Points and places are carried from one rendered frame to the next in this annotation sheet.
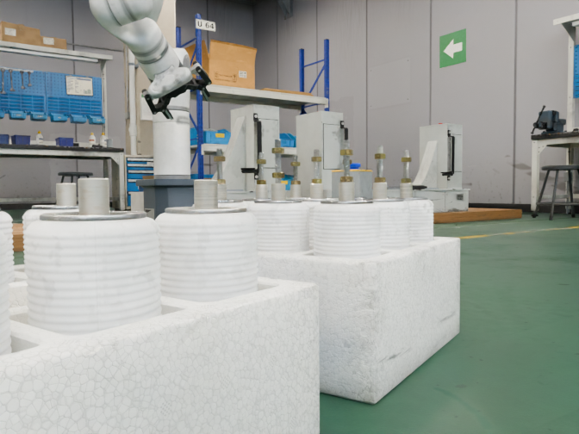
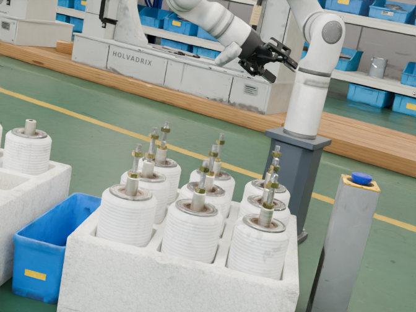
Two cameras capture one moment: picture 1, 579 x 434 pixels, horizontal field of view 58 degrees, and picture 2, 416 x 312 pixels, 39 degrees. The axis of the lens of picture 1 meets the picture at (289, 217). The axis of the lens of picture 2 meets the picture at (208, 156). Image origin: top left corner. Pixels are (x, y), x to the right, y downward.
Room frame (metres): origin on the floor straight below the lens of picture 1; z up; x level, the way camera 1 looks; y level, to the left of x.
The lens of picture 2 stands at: (0.40, -0.99, 0.58)
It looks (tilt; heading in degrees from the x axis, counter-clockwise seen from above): 14 degrees down; 62
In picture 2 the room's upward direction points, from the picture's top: 11 degrees clockwise
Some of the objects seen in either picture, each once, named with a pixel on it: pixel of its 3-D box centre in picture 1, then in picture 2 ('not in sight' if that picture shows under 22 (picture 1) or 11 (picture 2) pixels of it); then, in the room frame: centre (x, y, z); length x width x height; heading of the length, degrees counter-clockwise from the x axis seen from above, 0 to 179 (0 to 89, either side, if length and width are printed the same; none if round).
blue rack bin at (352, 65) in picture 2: not in sight; (337, 57); (4.19, 3.81, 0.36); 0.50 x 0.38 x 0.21; 36
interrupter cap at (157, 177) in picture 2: (278, 202); (147, 176); (0.81, 0.02, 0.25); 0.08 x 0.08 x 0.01
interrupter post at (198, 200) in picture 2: (379, 193); (198, 201); (0.85, -0.15, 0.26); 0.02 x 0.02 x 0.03
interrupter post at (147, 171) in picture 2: (278, 194); (147, 169); (0.81, 0.02, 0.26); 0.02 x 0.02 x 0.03
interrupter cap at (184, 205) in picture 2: (379, 201); (196, 208); (0.85, -0.15, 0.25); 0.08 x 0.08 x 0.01
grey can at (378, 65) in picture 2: not in sight; (377, 67); (4.39, 3.42, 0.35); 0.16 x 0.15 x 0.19; 125
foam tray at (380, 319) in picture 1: (317, 293); (190, 266); (0.91, -0.05, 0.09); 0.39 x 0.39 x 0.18; 57
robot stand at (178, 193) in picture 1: (173, 237); (286, 186); (1.35, 0.30, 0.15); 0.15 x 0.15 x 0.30; 35
